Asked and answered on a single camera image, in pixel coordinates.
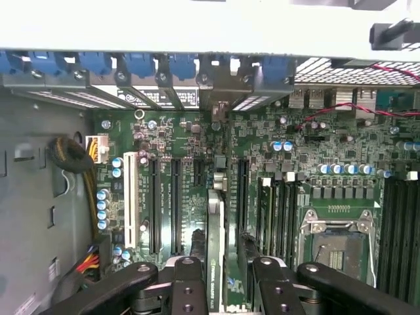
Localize yellow black power cable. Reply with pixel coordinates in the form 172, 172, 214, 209
47, 133, 111, 242

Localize red twisted wire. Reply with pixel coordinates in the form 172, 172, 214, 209
294, 62, 420, 129

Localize white expansion slot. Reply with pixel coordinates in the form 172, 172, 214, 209
123, 151, 140, 249

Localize long black expansion slot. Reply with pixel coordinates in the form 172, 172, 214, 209
170, 157, 183, 255
149, 157, 162, 255

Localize short black expansion slot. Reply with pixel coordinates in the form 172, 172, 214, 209
193, 159, 203, 186

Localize open black PC case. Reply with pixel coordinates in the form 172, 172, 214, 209
0, 0, 420, 315

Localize red yellow power cable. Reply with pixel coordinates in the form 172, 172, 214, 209
49, 234, 112, 306

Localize CPU socket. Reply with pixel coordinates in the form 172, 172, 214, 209
300, 208, 378, 289

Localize green motherboard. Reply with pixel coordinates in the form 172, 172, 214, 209
91, 108, 420, 296

